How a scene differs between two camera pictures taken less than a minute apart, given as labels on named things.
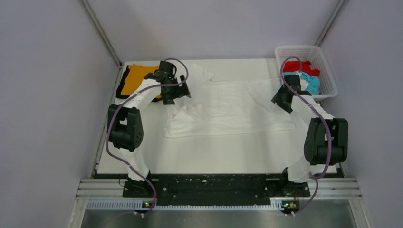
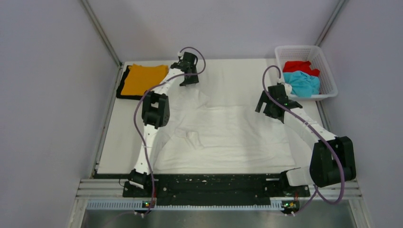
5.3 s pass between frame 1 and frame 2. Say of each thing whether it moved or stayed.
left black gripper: moved
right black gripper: moved
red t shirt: stayed
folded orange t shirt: stayed
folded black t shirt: stayed
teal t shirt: stayed
